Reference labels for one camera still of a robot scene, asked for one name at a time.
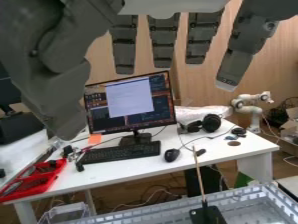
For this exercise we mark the red tray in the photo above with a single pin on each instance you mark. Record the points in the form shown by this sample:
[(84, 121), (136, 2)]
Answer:
[(31, 188), (47, 166)]

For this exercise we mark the thin stick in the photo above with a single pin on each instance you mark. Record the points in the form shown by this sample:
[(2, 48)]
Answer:
[(200, 176)]

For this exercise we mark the black keyboard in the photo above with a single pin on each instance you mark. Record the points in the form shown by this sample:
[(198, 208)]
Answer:
[(120, 152)]

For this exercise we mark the computer monitor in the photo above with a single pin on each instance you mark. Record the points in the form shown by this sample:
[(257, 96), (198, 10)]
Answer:
[(128, 100)]

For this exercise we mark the orange sticky note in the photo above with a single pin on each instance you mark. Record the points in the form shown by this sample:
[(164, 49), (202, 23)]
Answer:
[(95, 139)]

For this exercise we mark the round brown coaster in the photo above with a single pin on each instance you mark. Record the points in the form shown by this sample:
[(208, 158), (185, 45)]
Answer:
[(233, 143)]

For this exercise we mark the black computer mouse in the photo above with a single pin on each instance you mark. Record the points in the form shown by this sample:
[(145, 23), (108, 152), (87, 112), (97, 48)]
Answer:
[(172, 155)]

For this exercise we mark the black headphones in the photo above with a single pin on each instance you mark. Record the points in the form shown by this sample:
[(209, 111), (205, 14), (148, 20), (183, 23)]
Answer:
[(210, 122)]

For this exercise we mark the black plate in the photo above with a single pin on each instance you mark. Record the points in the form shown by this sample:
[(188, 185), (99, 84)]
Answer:
[(208, 216)]

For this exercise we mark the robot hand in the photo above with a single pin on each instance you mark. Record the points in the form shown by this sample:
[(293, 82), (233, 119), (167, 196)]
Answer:
[(48, 60)]

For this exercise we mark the white desk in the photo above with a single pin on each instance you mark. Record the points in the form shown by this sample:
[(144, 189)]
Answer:
[(147, 170)]

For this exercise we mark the clear box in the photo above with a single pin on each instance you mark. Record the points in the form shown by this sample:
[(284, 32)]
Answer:
[(177, 208)]

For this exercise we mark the small white jointed device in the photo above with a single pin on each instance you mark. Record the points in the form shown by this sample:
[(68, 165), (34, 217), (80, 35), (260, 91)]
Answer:
[(254, 100)]

